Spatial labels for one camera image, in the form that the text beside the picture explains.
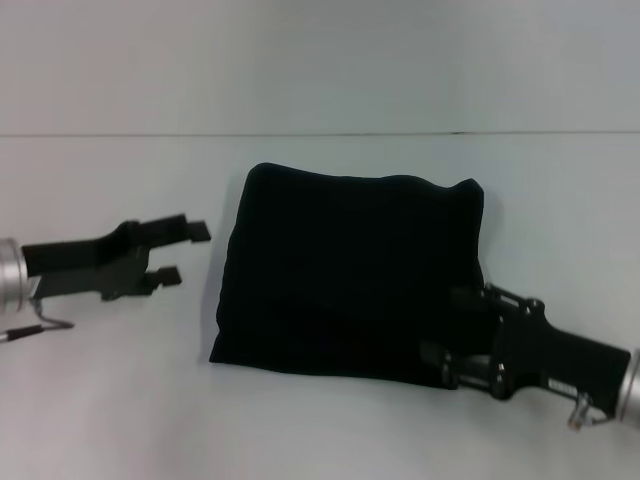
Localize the silver right gripper cable plug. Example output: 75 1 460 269
567 392 592 432

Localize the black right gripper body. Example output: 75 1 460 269
491 298 633 419

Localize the black t-shirt with FREE print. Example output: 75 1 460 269
207 161 501 392

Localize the thin dark left gripper cable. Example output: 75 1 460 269
8 295 76 342

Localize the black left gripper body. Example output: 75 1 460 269
20 221 152 302

